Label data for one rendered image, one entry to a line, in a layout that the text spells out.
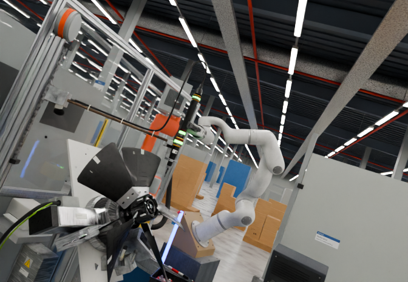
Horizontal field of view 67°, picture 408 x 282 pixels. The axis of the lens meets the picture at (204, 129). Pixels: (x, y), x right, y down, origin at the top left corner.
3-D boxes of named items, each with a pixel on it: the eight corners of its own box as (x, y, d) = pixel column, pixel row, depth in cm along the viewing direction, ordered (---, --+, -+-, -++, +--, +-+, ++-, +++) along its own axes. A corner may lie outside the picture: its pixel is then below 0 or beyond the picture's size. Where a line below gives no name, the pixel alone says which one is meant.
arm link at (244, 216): (226, 221, 211) (256, 205, 205) (227, 241, 194) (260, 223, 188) (216, 209, 207) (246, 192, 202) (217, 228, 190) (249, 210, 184)
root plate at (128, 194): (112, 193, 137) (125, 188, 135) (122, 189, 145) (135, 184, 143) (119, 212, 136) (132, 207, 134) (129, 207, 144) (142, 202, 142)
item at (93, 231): (85, 240, 119) (82, 230, 119) (95, 235, 124) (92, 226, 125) (90, 238, 118) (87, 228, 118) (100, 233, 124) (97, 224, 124)
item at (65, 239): (57, 252, 121) (54, 240, 122) (73, 244, 129) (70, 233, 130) (83, 243, 117) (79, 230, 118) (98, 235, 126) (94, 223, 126)
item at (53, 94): (40, 99, 144) (48, 82, 145) (45, 100, 151) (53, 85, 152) (62, 107, 145) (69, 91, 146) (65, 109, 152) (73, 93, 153)
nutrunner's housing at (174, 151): (165, 164, 153) (199, 81, 159) (164, 164, 157) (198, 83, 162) (172, 167, 154) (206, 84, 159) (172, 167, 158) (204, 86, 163)
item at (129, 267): (116, 276, 145) (111, 261, 146) (123, 270, 150) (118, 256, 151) (130, 272, 143) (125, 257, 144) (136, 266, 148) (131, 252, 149)
